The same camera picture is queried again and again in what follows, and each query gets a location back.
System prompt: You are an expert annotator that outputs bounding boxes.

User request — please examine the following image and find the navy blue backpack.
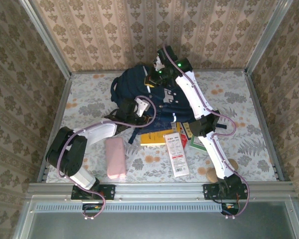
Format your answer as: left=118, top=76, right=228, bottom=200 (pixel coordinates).
left=104, top=65, right=227, bottom=145

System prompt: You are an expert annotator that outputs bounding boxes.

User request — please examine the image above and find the pink pencil case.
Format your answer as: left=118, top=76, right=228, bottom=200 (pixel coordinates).
left=105, top=137, right=127, bottom=180

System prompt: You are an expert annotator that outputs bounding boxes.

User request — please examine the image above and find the blue book with yellow label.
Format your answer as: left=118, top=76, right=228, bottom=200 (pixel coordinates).
left=180, top=121, right=194, bottom=137

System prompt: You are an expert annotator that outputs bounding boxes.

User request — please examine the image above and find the white stationery package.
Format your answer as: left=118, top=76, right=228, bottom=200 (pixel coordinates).
left=163, top=133, right=190, bottom=178

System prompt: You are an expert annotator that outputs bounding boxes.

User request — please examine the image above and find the green notebook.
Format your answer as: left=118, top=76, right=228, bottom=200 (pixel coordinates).
left=189, top=135, right=206, bottom=152

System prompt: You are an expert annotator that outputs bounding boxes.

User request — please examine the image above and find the tan wooden object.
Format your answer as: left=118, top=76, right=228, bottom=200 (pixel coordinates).
left=206, top=158, right=239, bottom=184

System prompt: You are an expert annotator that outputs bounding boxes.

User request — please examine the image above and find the small connector board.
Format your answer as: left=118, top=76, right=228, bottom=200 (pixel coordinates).
left=220, top=202, right=240, bottom=216
left=81, top=202, right=103, bottom=218

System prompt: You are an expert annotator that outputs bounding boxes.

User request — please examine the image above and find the grey metal panel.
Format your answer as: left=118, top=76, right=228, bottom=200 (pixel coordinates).
left=13, top=195, right=299, bottom=239

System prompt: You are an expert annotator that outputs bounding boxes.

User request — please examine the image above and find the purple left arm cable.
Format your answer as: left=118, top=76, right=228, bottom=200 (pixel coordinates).
left=56, top=95, right=157, bottom=220

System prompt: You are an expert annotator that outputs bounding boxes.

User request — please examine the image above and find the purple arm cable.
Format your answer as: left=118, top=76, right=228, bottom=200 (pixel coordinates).
left=56, top=95, right=157, bottom=220
left=163, top=44, right=251, bottom=220

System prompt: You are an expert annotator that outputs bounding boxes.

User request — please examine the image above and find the aluminium side rail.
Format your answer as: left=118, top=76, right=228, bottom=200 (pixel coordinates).
left=36, top=76, right=74, bottom=184
left=244, top=71, right=292, bottom=182

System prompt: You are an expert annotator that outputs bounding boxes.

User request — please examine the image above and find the long aluminium frame rail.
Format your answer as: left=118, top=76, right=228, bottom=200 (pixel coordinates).
left=27, top=181, right=295, bottom=200

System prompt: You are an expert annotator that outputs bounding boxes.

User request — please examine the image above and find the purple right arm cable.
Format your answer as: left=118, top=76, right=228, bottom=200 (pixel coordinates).
left=163, top=44, right=251, bottom=220

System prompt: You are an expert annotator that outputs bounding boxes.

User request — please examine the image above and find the slotted grey cable duct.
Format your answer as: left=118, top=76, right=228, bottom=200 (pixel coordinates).
left=35, top=202, right=226, bottom=213

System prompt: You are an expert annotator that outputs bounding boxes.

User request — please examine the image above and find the aluminium corner post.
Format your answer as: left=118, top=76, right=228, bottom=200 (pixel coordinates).
left=18, top=0, right=72, bottom=78
left=245, top=0, right=291, bottom=75

